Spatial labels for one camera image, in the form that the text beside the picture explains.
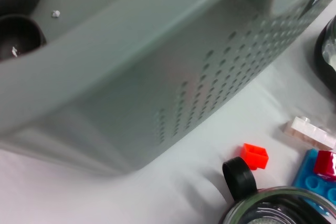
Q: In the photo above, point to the small black tea bowl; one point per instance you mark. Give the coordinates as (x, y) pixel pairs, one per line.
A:
(23, 35)

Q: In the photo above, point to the glass teacup black sleeve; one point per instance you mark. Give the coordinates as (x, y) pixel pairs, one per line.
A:
(239, 176)
(324, 58)

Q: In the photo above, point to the grey perforated storage bin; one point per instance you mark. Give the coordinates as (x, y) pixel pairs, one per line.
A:
(131, 77)

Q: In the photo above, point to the white toy brick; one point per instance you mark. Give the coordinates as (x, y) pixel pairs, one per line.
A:
(307, 132)

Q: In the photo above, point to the dark red toy brick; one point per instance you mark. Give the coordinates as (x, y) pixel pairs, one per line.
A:
(325, 165)

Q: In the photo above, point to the small red toy brick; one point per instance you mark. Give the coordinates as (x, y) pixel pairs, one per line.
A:
(256, 157)

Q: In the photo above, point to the blue toy brick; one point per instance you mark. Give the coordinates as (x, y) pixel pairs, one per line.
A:
(312, 184)

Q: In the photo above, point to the small white scrap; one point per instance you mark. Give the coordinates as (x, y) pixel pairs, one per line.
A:
(14, 51)
(55, 13)

